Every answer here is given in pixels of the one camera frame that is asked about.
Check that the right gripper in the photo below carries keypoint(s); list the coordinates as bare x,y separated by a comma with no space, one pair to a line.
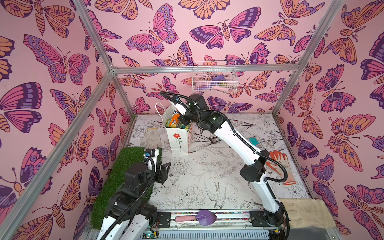
192,117

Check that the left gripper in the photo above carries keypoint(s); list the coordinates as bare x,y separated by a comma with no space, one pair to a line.
160,176

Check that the orange Fox's fruits candy bag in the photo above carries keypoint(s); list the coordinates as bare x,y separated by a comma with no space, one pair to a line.
175,120

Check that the dark brown snack bar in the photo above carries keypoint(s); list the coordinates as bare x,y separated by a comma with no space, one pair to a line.
215,140

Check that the teal mint candy bag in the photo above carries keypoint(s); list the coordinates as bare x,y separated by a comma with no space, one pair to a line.
254,141

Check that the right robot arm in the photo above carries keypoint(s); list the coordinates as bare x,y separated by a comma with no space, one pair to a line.
253,171

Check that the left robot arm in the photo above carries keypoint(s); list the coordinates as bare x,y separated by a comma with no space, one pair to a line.
127,217

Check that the white paper gift bag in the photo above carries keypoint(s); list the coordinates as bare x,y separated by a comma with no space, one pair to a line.
179,138

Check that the purple trowel in basket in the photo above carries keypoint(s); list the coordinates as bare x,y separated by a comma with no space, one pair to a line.
217,84

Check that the grey knit glove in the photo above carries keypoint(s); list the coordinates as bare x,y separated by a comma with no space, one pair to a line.
151,140

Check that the green artificial grass mat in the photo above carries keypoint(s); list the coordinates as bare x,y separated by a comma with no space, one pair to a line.
119,191

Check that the purple garden trowel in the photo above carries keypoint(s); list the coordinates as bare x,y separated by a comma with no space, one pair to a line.
204,217

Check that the orange and white garden glove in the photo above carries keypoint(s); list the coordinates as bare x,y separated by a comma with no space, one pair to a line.
276,172

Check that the beige work glove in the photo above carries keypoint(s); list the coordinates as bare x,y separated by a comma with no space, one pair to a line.
306,213

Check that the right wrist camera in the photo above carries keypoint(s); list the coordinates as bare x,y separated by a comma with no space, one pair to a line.
181,108

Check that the white wire basket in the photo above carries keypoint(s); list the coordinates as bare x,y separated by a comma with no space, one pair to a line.
214,77

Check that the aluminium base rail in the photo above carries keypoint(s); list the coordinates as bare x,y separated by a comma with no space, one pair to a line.
193,225

